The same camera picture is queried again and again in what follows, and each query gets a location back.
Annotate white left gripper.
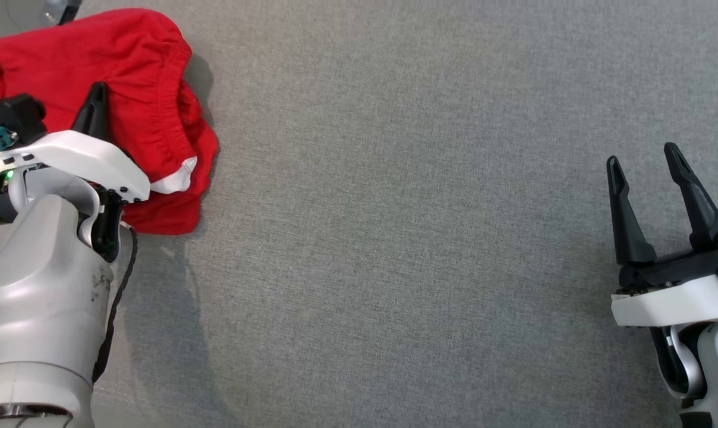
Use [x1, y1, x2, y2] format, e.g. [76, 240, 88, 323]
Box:
[0, 82, 152, 206]

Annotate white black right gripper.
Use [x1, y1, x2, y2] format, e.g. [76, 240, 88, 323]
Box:
[606, 142, 718, 328]

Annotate red shorts with white stripe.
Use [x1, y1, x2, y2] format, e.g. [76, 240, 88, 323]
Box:
[0, 8, 220, 236]

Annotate grey round metal foot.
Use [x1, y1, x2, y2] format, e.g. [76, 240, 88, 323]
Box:
[41, 0, 81, 26]

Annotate thin black cable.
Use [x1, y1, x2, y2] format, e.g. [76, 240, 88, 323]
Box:
[92, 223, 138, 384]

